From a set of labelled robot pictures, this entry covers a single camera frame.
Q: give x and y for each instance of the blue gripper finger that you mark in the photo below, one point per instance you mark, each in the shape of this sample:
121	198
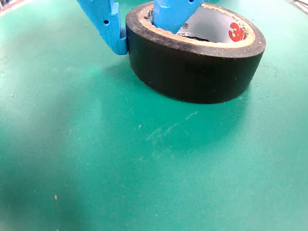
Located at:
108	29
173	14

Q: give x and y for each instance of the black electrical tape roll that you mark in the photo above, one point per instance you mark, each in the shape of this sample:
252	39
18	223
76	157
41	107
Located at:
192	79

